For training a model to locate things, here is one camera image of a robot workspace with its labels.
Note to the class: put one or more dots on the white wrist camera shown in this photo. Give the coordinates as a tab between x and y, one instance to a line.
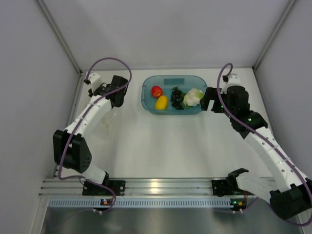
230	80
94	81

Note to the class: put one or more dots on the dark blue fake food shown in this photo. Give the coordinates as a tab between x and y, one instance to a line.
177	97

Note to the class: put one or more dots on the red fake food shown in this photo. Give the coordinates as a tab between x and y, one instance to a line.
156	91

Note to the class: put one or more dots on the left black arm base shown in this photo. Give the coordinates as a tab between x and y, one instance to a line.
117	186

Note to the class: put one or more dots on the slotted cable duct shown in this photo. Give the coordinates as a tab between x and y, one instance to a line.
122	202

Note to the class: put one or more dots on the yellow fake food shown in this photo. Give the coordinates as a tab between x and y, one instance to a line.
161	103

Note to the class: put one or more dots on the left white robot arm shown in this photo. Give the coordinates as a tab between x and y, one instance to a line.
70	145

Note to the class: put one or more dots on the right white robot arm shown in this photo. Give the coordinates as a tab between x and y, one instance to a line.
292	193

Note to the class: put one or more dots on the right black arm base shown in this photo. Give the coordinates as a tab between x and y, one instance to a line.
221	187

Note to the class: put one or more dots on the clear dotted zip bag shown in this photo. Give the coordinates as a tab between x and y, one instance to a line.
106	122

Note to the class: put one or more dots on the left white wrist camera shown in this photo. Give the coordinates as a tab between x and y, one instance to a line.
94	81

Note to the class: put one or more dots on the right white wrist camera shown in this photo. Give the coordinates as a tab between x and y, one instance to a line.
230	80

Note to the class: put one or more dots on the white fake food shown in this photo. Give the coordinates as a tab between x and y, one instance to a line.
192	97

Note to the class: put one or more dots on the teal plastic bin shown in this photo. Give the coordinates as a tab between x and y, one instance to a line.
193	86

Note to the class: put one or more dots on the aluminium mounting rail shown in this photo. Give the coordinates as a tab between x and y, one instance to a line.
134	186

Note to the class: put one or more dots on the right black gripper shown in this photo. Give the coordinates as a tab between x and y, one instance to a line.
210	94

